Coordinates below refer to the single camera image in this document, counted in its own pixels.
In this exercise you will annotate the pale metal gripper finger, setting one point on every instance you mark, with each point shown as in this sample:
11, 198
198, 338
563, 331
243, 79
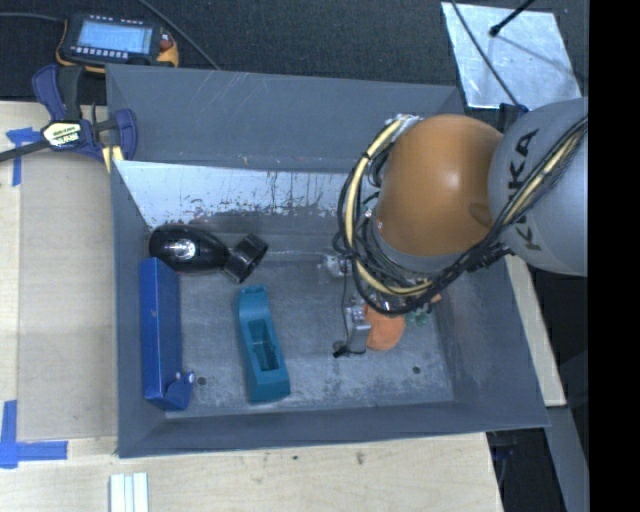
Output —
359, 327
336, 264

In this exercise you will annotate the orange rounded object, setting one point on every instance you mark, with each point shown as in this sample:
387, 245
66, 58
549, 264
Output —
386, 330

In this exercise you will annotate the grey metal bin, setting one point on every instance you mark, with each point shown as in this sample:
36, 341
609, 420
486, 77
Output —
320, 310

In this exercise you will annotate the teal block with recess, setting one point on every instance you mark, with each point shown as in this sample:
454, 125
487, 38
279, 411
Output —
262, 345

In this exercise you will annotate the black glossy bottle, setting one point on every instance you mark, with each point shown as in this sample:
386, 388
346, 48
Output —
200, 250

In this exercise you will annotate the long blue box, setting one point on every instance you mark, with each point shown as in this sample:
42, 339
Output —
159, 325

